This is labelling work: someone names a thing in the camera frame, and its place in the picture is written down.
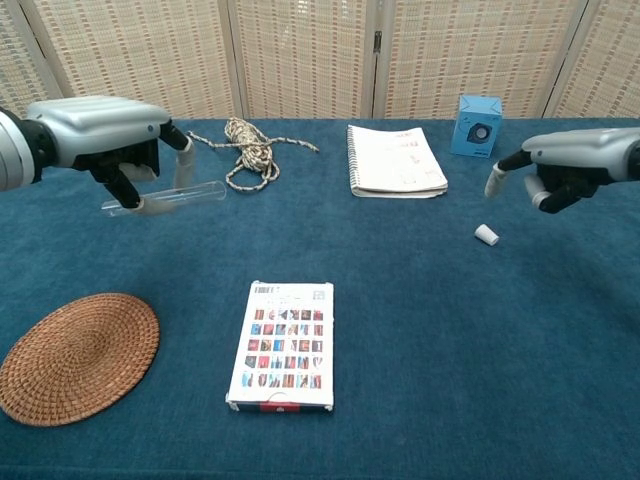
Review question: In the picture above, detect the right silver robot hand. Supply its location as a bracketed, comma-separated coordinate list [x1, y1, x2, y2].
[483, 127, 640, 215]

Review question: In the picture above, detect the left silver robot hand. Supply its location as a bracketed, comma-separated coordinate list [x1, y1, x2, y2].
[24, 95, 195, 217]

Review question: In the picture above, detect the clear glass test tube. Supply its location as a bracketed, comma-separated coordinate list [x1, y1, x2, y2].
[101, 180, 228, 218]

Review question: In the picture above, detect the blue speaker carton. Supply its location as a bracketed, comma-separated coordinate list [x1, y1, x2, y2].
[450, 94, 503, 159]

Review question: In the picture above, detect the white spiral notebook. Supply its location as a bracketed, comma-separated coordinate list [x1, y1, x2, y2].
[346, 124, 449, 199]

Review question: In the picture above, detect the bamboo folding screen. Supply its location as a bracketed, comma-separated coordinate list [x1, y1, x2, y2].
[0, 0, 640, 121]

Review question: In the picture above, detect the blue table cloth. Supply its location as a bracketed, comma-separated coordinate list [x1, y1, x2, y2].
[0, 117, 640, 480]

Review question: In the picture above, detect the round woven rattan coaster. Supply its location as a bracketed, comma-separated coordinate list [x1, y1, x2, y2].
[0, 292, 161, 428]

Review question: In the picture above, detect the white picture card box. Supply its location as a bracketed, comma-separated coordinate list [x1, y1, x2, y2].
[224, 280, 335, 414]

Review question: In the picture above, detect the coiled beige braided rope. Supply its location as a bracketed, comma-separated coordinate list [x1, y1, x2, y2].
[187, 117, 320, 193]

